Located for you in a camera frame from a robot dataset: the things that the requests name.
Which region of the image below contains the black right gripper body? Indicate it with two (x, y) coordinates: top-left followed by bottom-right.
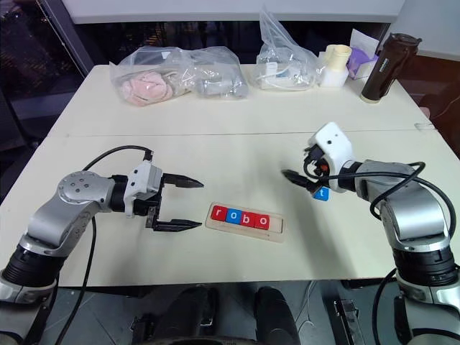
(303, 142), (330, 181)

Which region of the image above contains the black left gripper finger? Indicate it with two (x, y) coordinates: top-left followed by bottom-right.
(154, 219), (203, 233)
(163, 172), (206, 190)

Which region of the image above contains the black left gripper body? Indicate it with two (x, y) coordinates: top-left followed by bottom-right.
(133, 172), (167, 229)

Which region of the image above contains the red letter b block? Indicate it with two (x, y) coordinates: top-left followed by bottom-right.
(239, 209), (257, 227)

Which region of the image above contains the wooden letter tray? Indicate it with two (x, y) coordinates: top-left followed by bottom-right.
(205, 201), (287, 244)

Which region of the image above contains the clear bag with pink toy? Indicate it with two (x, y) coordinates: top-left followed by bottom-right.
(109, 45), (202, 108)

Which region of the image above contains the clear bag with grey parts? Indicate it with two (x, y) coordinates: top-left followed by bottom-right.
(186, 45), (249, 101)

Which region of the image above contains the purple tissue pack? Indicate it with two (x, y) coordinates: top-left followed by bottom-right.
(346, 28), (382, 81)

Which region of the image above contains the dark brown drinking bottle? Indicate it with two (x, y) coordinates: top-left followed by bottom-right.
(360, 32), (420, 104)

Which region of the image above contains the dark rounded shape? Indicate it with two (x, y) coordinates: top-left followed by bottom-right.
(254, 285), (302, 339)

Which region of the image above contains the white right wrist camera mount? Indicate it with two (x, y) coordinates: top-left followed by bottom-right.
(310, 121), (355, 193)

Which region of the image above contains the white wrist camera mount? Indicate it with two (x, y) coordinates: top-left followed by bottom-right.
(310, 121), (355, 193)
(124, 160), (163, 219)

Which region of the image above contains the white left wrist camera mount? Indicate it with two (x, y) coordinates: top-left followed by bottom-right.
(124, 160), (163, 219)

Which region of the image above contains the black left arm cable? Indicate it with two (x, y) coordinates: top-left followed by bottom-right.
(63, 144), (156, 345)

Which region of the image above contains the clear bag with white cables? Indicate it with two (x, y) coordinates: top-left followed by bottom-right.
(254, 4), (323, 91)

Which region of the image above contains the grey metal post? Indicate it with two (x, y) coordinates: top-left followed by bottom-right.
(52, 0), (96, 77)

